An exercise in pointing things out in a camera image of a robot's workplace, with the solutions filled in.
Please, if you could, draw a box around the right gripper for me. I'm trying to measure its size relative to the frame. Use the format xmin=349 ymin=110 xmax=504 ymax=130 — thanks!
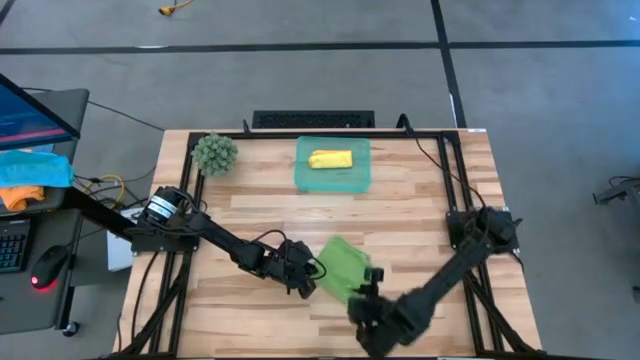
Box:
xmin=347 ymin=283 xmax=401 ymax=359

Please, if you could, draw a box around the green microfiber towel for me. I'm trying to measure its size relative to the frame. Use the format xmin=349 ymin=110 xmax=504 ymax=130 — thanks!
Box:
xmin=314 ymin=235 xmax=373 ymax=306

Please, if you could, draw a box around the yellow microfiber towel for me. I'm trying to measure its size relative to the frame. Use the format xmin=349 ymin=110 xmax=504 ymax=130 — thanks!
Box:
xmin=307 ymin=148 xmax=354 ymax=171

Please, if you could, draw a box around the teal plastic basket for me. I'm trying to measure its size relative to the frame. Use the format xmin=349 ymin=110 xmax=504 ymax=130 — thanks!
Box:
xmin=293 ymin=135 xmax=374 ymax=194

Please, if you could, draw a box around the green artificial plant ball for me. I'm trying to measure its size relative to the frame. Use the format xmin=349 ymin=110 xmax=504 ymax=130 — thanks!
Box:
xmin=191 ymin=132 xmax=239 ymax=177

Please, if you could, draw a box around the black vented box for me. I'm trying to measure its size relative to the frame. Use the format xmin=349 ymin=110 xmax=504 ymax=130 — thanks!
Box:
xmin=251 ymin=109 xmax=376 ymax=130

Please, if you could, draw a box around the white box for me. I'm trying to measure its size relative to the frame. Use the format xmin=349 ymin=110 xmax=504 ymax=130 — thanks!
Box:
xmin=106 ymin=207 xmax=144 ymax=272

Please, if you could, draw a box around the black computer mouse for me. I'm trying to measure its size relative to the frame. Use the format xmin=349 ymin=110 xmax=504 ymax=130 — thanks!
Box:
xmin=29 ymin=244 xmax=70 ymax=291

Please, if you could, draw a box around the grey rolling desk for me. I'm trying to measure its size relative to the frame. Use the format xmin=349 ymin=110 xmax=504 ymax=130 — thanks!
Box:
xmin=0 ymin=88 xmax=92 ymax=336

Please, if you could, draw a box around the blue cloth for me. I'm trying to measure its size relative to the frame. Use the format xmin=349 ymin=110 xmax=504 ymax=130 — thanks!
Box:
xmin=0 ymin=149 xmax=75 ymax=189

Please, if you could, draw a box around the orange cloth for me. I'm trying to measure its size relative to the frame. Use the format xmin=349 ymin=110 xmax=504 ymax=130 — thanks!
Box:
xmin=0 ymin=185 xmax=45 ymax=212

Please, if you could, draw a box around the black keyboard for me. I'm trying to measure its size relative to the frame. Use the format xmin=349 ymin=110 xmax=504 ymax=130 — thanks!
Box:
xmin=0 ymin=219 xmax=30 ymax=275

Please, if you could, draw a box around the computer monitor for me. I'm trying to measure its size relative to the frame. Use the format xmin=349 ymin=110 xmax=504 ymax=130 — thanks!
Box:
xmin=0 ymin=73 xmax=82 ymax=151

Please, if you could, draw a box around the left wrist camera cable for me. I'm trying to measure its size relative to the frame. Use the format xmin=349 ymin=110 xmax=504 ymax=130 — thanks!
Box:
xmin=252 ymin=228 xmax=329 ymax=281

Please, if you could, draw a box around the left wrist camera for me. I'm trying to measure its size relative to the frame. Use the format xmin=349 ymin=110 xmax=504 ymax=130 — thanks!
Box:
xmin=297 ymin=279 xmax=318 ymax=301

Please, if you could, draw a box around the black aluminium table frame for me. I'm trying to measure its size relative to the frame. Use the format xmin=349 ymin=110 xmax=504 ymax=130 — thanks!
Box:
xmin=99 ymin=129 xmax=599 ymax=360

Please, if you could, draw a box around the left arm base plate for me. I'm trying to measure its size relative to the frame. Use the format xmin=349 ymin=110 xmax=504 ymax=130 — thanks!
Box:
xmin=130 ymin=230 xmax=201 ymax=254

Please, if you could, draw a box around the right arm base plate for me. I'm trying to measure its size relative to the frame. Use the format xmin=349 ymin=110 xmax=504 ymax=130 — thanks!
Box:
xmin=446 ymin=208 xmax=524 ymax=252

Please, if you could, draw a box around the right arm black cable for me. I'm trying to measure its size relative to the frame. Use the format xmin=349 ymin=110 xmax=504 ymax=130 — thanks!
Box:
xmin=413 ymin=135 xmax=489 ymax=211

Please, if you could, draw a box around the black hanging cable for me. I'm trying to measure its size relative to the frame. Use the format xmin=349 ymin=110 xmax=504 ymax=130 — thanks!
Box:
xmin=130 ymin=249 xmax=162 ymax=346

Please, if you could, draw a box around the yellow wire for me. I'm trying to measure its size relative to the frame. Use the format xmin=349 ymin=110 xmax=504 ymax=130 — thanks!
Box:
xmin=82 ymin=173 xmax=126 ymax=207

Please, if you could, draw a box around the thin black floor cable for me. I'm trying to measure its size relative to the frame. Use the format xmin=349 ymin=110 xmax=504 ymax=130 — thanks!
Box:
xmin=19 ymin=87 xmax=166 ymax=133

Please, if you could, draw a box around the yellow floor cable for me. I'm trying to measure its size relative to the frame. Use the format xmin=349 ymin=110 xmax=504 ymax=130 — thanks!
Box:
xmin=158 ymin=0 xmax=194 ymax=16

